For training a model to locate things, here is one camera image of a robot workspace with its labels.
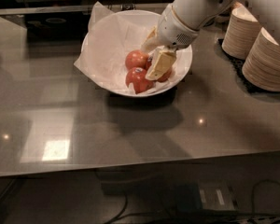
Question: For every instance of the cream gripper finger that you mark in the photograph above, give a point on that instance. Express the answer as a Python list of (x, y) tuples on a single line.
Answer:
[(151, 42), (163, 59)]

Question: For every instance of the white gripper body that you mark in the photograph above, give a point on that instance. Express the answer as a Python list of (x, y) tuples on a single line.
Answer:
[(174, 31)]

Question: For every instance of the red apple front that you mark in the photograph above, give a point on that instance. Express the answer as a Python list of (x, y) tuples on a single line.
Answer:
[(137, 77)]

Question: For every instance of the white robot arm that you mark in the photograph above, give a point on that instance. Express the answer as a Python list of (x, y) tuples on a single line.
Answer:
[(267, 13)]

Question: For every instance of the dark red apple right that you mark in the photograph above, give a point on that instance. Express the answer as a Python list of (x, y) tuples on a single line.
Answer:
[(164, 77)]

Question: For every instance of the red apple back left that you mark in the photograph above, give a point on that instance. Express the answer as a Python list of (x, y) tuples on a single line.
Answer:
[(136, 58)]

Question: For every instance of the white bowl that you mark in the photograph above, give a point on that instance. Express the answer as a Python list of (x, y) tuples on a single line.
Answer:
[(183, 59)]

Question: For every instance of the back stack paper bowls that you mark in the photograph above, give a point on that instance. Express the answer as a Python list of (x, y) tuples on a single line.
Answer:
[(241, 34)]

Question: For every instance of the stack paper bowls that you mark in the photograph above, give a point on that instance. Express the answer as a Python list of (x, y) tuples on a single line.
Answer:
[(241, 34), (262, 65)]

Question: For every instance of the black rubber mat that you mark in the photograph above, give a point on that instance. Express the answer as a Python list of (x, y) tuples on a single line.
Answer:
[(239, 69)]

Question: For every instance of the front stack paper bowls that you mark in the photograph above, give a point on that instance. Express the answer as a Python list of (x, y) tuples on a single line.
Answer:
[(262, 65)]

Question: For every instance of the dark box under table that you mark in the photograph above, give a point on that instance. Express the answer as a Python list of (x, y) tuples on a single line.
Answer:
[(205, 197)]

